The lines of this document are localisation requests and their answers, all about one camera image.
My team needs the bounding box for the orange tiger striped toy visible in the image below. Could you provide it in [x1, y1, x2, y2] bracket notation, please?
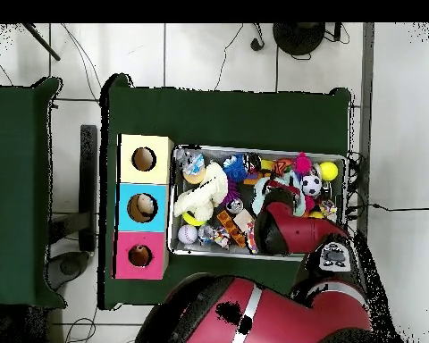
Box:
[271, 158, 295, 177]

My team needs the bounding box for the mint green waffle cloth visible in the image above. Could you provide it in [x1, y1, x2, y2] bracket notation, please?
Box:
[251, 171, 307, 218]

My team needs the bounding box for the white cloth with colourful dots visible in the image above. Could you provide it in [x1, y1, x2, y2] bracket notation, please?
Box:
[245, 221, 261, 255]

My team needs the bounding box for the cream waffle cloth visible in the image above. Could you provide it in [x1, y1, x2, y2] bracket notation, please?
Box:
[172, 162, 230, 222]

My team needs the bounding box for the wooden box with three holes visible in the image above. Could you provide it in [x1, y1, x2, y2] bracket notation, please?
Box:
[112, 133, 175, 281]

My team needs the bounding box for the small soccer ball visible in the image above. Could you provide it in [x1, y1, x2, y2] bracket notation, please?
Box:
[300, 174, 324, 197]

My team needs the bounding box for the yellow smooth ball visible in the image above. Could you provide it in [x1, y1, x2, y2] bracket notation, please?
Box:
[319, 161, 340, 181]

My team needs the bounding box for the blue spiky rubber ball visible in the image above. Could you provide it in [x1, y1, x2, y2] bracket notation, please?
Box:
[222, 154, 250, 183]

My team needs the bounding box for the crushed clear plastic bottle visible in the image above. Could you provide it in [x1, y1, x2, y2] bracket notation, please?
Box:
[174, 148, 206, 176]

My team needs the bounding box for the yellow toy banana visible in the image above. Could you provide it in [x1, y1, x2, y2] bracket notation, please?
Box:
[181, 210, 207, 227]

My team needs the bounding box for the white baseball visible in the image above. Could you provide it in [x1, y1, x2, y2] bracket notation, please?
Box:
[177, 223, 199, 245]

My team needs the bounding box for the black round stand base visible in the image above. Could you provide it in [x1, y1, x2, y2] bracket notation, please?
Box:
[272, 22, 326, 57]

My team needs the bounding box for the black upright stand bar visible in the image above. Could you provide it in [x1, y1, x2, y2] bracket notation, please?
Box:
[78, 124, 98, 252]

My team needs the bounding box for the grey round stand foot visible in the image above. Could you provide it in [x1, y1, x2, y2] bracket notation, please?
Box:
[47, 251, 91, 290]

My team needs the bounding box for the black slanted rod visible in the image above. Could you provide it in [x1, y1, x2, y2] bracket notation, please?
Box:
[22, 22, 62, 62]

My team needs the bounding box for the silver wire mesh bin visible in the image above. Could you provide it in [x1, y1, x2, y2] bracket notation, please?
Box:
[166, 144, 349, 265]

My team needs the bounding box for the black cable with plug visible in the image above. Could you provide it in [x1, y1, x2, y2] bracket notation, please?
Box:
[346, 202, 429, 213]

